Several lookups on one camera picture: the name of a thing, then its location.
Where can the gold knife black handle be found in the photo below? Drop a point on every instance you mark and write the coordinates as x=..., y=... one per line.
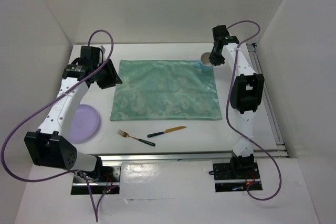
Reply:
x=166, y=131

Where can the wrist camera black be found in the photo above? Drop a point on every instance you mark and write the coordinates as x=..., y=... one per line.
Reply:
x=91, y=55
x=219, y=32

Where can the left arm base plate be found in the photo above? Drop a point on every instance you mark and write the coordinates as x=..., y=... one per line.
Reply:
x=107, y=183

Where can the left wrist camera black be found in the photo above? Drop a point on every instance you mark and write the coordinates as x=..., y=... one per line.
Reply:
x=91, y=55

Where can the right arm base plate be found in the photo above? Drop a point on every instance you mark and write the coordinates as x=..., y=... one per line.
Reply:
x=227, y=180

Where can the front aluminium rail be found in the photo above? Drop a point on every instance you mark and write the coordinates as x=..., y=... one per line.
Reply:
x=153, y=157

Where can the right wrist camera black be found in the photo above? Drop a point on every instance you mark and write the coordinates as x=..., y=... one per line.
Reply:
x=219, y=32

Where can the right side aluminium rail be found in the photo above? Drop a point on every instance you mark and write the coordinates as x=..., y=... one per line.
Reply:
x=266, y=124

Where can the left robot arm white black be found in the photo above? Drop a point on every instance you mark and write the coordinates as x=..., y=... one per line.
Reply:
x=49, y=145

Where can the gold fork black handle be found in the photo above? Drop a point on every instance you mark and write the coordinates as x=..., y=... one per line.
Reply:
x=127, y=135

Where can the aluminium rail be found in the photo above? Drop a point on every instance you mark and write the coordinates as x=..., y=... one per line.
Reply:
x=266, y=124
x=153, y=157

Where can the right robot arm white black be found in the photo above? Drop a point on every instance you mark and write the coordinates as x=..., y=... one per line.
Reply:
x=245, y=95

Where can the purple plastic plate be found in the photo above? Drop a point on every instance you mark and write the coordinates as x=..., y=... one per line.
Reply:
x=85, y=123

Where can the green patterned cloth placemat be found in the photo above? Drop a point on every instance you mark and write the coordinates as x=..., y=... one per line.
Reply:
x=165, y=90

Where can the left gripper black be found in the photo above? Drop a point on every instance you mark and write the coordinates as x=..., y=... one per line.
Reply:
x=113, y=77

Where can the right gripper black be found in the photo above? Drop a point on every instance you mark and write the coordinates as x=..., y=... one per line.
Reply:
x=218, y=61

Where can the light blue mug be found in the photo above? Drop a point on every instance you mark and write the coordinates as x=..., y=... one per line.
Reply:
x=204, y=63

